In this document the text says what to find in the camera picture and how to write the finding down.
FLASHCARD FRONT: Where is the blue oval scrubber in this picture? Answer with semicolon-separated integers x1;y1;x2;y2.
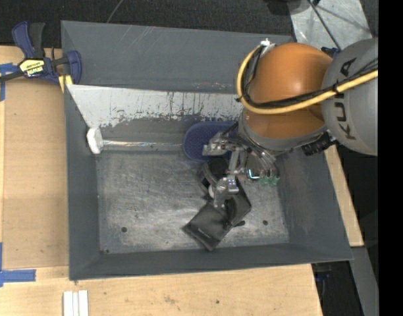
182;120;239;163

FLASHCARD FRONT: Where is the black wallet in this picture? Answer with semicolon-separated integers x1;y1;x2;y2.
181;183;254;253

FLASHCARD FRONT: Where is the grey metal bin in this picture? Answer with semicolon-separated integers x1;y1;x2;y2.
59;20;356;281

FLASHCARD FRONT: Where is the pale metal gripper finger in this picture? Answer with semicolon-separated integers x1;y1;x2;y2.
201;132;237;158
213;175;240;211

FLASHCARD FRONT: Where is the clear rod with white cap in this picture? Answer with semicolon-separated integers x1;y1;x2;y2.
86;127;186;155

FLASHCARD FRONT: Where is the black cylinder on white bracket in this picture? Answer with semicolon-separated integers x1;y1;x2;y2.
300;131;337;157

